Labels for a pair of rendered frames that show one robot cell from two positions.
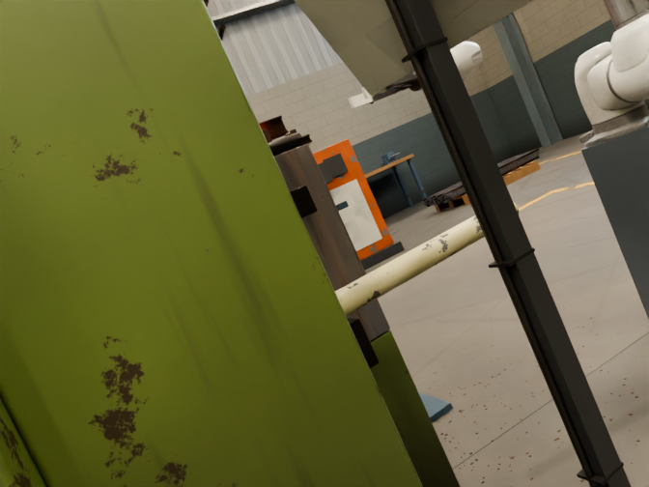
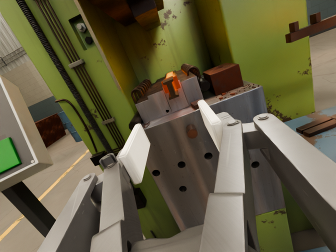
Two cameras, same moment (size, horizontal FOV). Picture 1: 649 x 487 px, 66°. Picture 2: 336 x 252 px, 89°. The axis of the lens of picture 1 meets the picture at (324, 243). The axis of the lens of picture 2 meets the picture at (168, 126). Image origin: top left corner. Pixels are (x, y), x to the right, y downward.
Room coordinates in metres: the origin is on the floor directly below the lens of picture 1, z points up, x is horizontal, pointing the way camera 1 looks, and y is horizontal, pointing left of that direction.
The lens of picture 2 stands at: (1.44, -0.39, 1.06)
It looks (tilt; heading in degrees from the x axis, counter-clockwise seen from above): 20 degrees down; 122
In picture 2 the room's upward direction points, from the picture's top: 23 degrees counter-clockwise
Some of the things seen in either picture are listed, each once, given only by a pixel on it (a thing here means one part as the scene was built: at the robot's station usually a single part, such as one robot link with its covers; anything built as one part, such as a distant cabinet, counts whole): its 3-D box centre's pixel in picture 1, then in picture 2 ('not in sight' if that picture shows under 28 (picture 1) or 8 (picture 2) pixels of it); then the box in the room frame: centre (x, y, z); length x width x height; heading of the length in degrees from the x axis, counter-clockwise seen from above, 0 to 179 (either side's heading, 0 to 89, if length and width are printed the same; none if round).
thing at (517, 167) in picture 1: (483, 182); not in sight; (6.81, -2.31, 0.12); 1.58 x 0.80 x 0.24; 107
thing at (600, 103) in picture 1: (606, 80); not in sight; (1.56, -1.01, 0.77); 0.18 x 0.16 x 0.22; 7
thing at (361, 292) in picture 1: (430, 253); not in sight; (0.92, -0.17, 0.62); 0.44 x 0.05 x 0.05; 113
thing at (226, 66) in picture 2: not in sight; (221, 78); (1.34, 0.18, 0.95); 0.12 x 0.09 x 0.07; 113
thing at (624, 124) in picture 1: (614, 125); not in sight; (1.59, -0.99, 0.63); 0.22 x 0.18 x 0.06; 37
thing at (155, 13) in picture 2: not in sight; (147, 13); (1.12, 0.29, 1.24); 0.30 x 0.07 x 0.06; 113
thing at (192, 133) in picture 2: not in sight; (191, 131); (1.26, -0.01, 0.87); 0.04 x 0.03 x 0.03; 113
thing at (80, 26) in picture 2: not in sight; (84, 33); (0.95, 0.11, 1.25); 0.03 x 0.03 x 0.07; 23
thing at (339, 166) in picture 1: (276, 239); not in sight; (5.15, 0.42, 0.63); 2.10 x 1.12 x 1.25; 107
